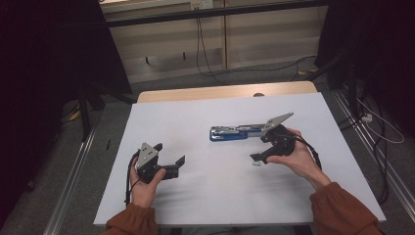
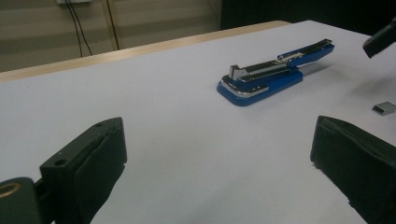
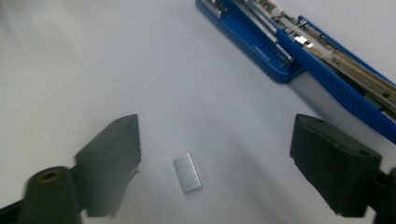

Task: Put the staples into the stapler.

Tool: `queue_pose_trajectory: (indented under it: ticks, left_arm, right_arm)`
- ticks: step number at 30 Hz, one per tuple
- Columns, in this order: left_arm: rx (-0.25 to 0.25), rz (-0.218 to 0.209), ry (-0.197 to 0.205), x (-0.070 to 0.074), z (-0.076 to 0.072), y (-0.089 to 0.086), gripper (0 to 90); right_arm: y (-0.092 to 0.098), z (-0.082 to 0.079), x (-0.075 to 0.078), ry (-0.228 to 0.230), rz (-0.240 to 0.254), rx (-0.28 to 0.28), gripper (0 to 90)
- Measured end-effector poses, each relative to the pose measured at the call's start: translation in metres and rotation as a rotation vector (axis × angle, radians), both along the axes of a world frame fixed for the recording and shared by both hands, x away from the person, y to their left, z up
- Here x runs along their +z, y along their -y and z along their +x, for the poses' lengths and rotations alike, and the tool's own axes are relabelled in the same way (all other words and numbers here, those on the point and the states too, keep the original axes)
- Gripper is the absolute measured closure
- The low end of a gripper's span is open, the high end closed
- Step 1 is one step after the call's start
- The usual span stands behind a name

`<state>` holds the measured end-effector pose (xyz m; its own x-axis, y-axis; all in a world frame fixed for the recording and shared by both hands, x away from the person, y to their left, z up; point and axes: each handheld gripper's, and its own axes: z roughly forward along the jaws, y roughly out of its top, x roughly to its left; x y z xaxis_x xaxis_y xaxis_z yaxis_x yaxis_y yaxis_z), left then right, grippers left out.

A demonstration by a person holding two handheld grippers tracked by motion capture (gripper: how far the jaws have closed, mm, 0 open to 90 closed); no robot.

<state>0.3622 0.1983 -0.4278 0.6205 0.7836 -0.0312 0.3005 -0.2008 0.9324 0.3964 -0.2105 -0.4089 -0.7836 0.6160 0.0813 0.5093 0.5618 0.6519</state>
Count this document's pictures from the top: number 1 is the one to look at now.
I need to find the short black power cable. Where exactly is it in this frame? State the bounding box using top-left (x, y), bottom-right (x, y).
top-left (198, 8), bottom-right (228, 86)

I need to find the person's right hand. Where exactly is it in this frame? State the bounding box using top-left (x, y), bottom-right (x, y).
top-left (265, 127), bottom-right (332, 192)

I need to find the person's left hand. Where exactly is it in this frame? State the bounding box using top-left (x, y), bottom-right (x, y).
top-left (129, 156), bottom-right (167, 209)

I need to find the white floor cable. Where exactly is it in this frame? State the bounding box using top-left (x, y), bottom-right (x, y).
top-left (355, 97), bottom-right (405, 145)

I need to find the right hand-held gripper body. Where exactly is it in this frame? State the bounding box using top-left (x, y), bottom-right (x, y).
top-left (260, 112), bottom-right (297, 157)

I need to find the black floor cable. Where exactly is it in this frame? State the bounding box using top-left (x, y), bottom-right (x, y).
top-left (337, 94), bottom-right (391, 205)

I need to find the blue stapler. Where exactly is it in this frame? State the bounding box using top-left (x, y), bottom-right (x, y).
top-left (208, 122), bottom-right (267, 143)

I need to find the long black power cable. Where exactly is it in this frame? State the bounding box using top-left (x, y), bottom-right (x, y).
top-left (195, 8), bottom-right (318, 79)

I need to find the white wall socket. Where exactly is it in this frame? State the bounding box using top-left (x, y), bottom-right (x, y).
top-left (190, 0), bottom-right (214, 10)

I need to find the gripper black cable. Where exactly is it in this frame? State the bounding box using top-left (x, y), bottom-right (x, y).
top-left (293, 135), bottom-right (323, 171)
top-left (124, 150), bottom-right (141, 207)

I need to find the black curtain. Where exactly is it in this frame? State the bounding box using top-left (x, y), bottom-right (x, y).
top-left (0, 0), bottom-right (133, 226)
top-left (314, 0), bottom-right (415, 138)

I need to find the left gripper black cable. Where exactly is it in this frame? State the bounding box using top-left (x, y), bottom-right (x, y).
top-left (124, 150), bottom-right (141, 207)

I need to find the black metal stand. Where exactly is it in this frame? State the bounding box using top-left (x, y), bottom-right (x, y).
top-left (306, 52), bottom-right (360, 116)
top-left (77, 82), bottom-right (136, 141)

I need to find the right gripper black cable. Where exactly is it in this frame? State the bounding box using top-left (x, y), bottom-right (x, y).
top-left (293, 135), bottom-right (323, 171)

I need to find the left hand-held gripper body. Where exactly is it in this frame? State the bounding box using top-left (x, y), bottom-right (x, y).
top-left (136, 142), bottom-right (167, 184)

